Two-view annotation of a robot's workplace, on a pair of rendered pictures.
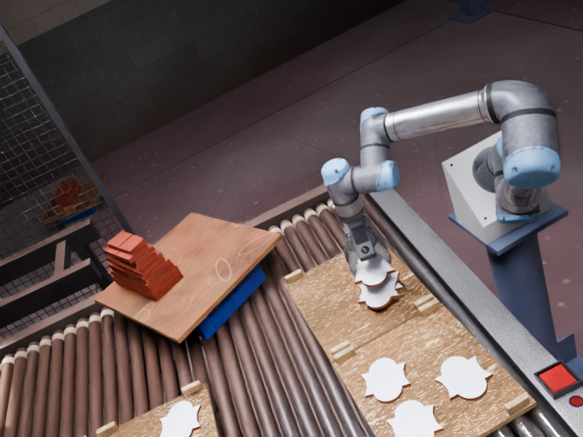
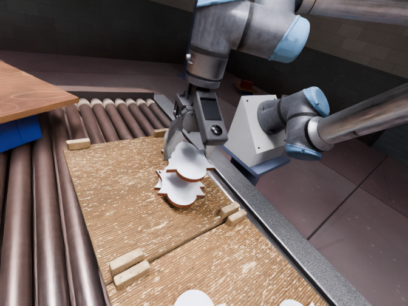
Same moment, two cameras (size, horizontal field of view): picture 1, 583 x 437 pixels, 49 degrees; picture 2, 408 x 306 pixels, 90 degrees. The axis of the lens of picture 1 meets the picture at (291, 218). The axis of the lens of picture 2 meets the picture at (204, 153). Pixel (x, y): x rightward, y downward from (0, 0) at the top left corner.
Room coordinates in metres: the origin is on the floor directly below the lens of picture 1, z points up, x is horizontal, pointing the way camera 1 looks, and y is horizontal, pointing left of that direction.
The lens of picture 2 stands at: (1.08, 0.08, 1.35)
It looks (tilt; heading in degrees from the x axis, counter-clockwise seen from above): 34 degrees down; 321
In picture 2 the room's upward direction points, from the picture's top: 17 degrees clockwise
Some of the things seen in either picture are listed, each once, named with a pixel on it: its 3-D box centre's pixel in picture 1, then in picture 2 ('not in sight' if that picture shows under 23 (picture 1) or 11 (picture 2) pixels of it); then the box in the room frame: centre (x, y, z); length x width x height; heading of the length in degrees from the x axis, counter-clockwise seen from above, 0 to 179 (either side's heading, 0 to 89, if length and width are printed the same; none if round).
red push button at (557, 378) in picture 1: (558, 379); not in sight; (0.92, -0.41, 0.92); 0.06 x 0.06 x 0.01; 3
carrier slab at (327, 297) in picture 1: (356, 293); (149, 180); (1.48, -0.09, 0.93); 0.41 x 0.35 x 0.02; 7
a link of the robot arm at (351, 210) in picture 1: (347, 205); (204, 65); (1.44, -0.15, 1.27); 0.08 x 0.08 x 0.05
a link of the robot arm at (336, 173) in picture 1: (340, 181); (218, 19); (1.43, -0.16, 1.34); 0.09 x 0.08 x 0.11; 58
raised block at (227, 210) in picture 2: (424, 303); (229, 209); (1.30, -0.24, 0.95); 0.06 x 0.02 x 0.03; 97
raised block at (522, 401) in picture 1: (517, 404); not in sight; (0.89, -0.29, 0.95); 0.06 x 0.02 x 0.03; 97
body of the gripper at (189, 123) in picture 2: (357, 225); (196, 102); (1.44, -0.16, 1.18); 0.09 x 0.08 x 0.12; 170
